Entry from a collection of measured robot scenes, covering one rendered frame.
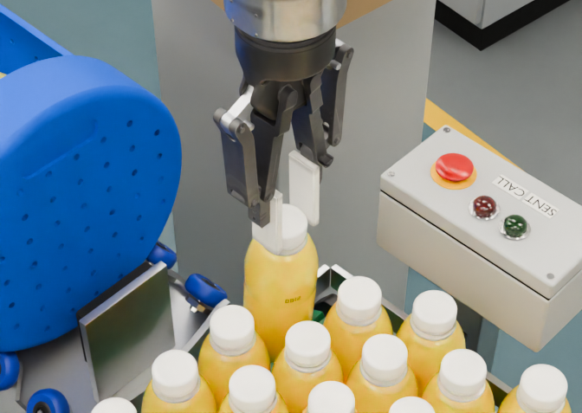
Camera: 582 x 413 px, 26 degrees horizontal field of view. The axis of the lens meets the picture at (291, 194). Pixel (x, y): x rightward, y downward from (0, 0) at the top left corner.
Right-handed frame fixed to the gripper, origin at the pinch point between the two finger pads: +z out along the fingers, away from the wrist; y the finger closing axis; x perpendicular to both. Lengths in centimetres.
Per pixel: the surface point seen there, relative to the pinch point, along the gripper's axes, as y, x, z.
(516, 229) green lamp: -16.7, 12.7, 6.8
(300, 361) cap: 5.2, 6.7, 10.8
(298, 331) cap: 3.5, 4.8, 9.9
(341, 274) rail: -10.4, -2.3, 19.8
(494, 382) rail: -10.5, 16.8, 19.8
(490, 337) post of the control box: -19.5, 10.5, 27.1
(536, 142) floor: -133, -51, 117
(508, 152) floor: -126, -53, 117
